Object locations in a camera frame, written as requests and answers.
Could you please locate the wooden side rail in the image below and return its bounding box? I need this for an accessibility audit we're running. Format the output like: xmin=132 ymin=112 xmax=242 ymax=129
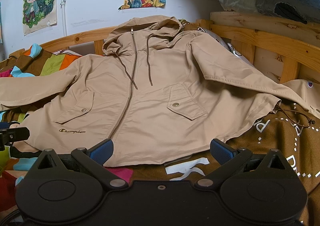
xmin=207 ymin=12 xmax=319 ymax=83

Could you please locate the anime girl wall poster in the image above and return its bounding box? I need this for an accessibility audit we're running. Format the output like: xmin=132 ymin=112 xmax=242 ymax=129
xmin=22 ymin=0 xmax=57 ymax=36

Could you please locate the silver patterned mattress pad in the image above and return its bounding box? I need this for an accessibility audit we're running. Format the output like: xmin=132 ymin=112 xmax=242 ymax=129
xmin=197 ymin=27 xmax=254 ymax=67

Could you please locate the beige hooded jacket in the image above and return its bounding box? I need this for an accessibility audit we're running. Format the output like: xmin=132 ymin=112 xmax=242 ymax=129
xmin=0 ymin=15 xmax=320 ymax=168

